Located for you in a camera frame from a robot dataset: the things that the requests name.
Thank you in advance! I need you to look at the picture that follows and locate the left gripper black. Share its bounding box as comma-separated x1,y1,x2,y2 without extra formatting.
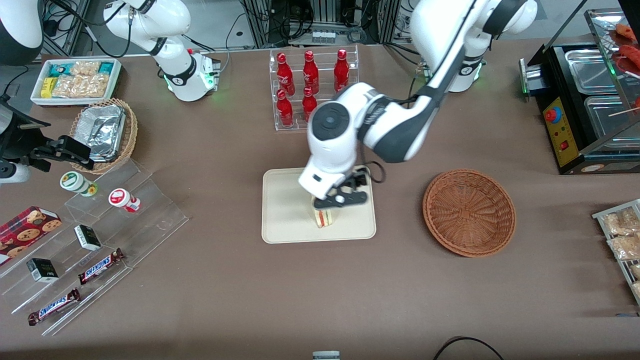
327,169,372,197

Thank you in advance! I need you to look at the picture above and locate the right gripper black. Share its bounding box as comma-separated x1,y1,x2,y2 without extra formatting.
0,114,96,173

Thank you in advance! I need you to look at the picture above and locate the triangular sandwich wedge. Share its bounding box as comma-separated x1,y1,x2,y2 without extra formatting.
313,207,335,230

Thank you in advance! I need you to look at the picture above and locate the aluminium foil tray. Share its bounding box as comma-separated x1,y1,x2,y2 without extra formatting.
75,104,127,163

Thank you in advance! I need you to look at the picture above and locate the light tan wicker basket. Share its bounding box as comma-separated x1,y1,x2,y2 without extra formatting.
69,98,139,175

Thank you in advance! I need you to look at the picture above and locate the cream rectangular serving tray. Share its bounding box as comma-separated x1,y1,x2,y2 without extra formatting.
261,164,377,245

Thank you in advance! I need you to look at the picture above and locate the brown round wicker basket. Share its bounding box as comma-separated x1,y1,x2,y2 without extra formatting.
422,168,517,259

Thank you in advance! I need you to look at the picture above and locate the green lid yogurt cup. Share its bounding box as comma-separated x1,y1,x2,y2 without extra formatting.
59,171,99,198

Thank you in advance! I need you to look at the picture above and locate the red lid yogurt cup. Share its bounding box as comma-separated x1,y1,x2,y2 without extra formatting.
108,188,142,214

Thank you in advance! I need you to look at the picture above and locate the white rectangular snack bin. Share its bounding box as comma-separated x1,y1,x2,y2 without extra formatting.
30,57,123,107

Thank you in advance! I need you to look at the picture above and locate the clear bag of crackers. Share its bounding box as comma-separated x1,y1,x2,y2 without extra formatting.
51,75,84,99
80,73,110,99
70,60,101,78

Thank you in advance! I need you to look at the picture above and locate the small black carton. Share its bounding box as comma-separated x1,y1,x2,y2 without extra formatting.
26,258,60,284
73,224,102,252

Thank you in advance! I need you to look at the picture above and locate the clear acrylic bottle rack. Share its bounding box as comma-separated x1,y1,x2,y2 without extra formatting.
269,45,360,132

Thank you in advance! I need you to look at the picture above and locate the red chocolate chip cookie box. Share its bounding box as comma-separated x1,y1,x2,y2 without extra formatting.
0,206,63,267

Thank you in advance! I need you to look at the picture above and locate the clear acrylic stepped display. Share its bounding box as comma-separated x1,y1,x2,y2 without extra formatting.
0,157,190,337

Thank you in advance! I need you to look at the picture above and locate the red Coca-Cola bottle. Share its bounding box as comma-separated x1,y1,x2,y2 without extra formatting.
302,50,320,95
276,89,295,128
276,52,296,97
333,48,351,87
301,86,318,124

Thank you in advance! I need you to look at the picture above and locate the Snickers chocolate bar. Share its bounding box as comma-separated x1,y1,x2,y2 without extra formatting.
27,288,82,327
77,248,126,286

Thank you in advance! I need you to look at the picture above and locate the aluminium equipment rack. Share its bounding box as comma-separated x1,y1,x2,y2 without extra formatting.
240,0,402,49

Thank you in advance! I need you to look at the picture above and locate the black food warmer cabinet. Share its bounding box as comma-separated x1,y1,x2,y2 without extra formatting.
519,7,640,176

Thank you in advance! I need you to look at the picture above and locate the steel warmer pan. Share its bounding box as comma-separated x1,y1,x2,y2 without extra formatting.
564,48,622,96
583,95,640,139

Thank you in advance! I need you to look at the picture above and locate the clear packet of fried snacks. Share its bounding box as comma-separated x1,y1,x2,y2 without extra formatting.
602,207,640,236
607,234,640,261

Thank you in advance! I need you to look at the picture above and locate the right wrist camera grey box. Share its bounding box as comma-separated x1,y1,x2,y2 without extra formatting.
0,162,32,184

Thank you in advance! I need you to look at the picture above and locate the black floor cable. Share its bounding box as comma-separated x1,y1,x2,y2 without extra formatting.
432,336,506,360

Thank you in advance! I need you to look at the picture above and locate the grey wire snack tray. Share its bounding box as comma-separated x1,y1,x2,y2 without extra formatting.
592,199,640,306

